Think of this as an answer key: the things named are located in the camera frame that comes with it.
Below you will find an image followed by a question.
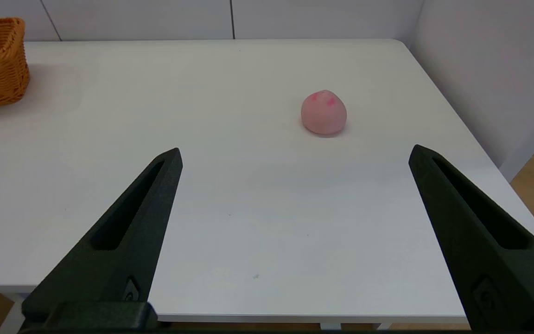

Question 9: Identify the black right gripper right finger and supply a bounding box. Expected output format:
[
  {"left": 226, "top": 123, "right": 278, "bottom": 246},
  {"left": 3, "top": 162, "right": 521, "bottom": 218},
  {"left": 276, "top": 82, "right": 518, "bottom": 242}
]
[{"left": 409, "top": 144, "right": 534, "bottom": 331}]

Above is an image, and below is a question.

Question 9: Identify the pink peach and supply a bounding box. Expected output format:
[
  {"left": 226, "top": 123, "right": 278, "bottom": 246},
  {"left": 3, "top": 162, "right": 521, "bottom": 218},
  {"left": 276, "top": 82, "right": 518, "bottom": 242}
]
[{"left": 301, "top": 90, "right": 347, "bottom": 136}]

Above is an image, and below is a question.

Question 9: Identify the white table leg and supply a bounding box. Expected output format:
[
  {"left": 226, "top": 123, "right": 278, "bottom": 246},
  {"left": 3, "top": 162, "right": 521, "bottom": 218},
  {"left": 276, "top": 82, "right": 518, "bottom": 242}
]
[{"left": 0, "top": 293, "right": 31, "bottom": 334}]

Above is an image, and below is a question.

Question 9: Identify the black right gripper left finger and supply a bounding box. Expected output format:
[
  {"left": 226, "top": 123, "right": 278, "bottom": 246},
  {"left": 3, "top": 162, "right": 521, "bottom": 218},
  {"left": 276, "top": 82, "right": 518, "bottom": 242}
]
[{"left": 21, "top": 148, "right": 183, "bottom": 325}]

